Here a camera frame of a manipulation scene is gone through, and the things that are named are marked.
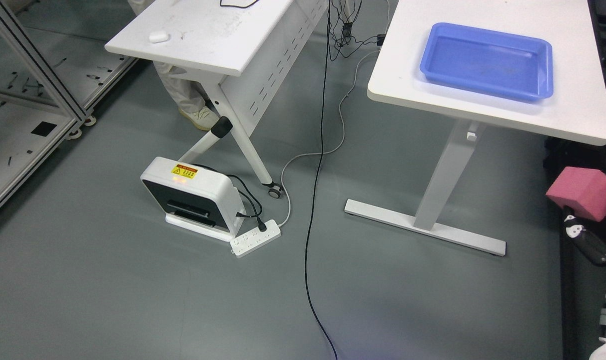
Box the white folding table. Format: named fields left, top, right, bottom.
left=105, top=0, right=328, bottom=198

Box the white power strip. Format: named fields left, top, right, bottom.
left=230, top=219, right=281, bottom=258

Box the white charging dock unit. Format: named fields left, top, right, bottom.
left=140, top=156, right=246, bottom=242

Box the white desk with T-leg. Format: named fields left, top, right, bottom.
left=344, top=0, right=606, bottom=256

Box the blue plastic tray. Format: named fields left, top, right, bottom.
left=419, top=22, right=554, bottom=103

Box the person's leg and shoe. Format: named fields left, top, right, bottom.
left=128, top=0, right=221, bottom=132

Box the long black cable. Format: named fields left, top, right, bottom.
left=304, top=0, right=351, bottom=360

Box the black plug cable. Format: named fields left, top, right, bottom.
left=190, top=163, right=267, bottom=233

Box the aluminium frame rack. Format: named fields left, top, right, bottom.
left=0, top=0, right=136, bottom=209

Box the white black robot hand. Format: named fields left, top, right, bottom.
left=562, top=207, right=606, bottom=266

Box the white power cable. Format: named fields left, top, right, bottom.
left=275, top=47, right=383, bottom=228

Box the pink foam block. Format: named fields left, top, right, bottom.
left=546, top=166, right=606, bottom=223

